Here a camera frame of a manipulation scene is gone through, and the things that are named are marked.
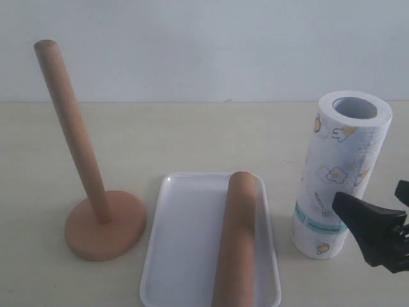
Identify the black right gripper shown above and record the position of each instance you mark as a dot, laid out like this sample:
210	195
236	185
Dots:
382	234

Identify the printed white paper towel roll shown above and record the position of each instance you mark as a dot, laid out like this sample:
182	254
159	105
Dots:
348	133

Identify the brown cardboard tube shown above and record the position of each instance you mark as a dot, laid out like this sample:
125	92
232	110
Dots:
234	278

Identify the wooden paper towel holder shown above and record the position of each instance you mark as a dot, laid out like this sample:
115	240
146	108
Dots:
106	224

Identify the white rectangular plastic tray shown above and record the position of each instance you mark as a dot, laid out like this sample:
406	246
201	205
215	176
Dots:
182	254

